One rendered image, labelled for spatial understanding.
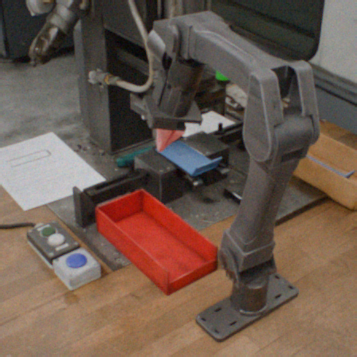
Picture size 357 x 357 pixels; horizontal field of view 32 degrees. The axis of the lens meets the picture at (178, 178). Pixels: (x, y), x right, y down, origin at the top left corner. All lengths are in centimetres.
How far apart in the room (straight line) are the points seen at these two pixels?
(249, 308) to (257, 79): 44
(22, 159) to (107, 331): 63
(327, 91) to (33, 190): 90
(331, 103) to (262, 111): 104
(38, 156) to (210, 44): 75
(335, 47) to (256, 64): 99
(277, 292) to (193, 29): 50
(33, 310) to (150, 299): 21
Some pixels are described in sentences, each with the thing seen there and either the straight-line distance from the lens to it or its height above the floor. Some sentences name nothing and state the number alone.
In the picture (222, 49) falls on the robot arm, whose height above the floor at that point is 136.
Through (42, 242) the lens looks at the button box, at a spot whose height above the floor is 93.
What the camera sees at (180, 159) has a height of 99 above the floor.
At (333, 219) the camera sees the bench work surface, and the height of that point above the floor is 90.
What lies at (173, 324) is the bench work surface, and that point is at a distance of 112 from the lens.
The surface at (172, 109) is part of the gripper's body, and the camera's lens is 110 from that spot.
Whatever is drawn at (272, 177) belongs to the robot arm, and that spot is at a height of 121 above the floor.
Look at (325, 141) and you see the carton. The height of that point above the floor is 96.
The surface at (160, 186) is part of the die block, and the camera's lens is 136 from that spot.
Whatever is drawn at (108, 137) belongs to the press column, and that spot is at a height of 95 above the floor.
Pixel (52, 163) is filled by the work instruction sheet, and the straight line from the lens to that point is 157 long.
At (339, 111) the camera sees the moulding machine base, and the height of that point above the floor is 89.
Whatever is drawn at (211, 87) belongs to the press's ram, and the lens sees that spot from 132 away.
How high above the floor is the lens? 170
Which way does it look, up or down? 33 degrees down
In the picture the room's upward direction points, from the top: straight up
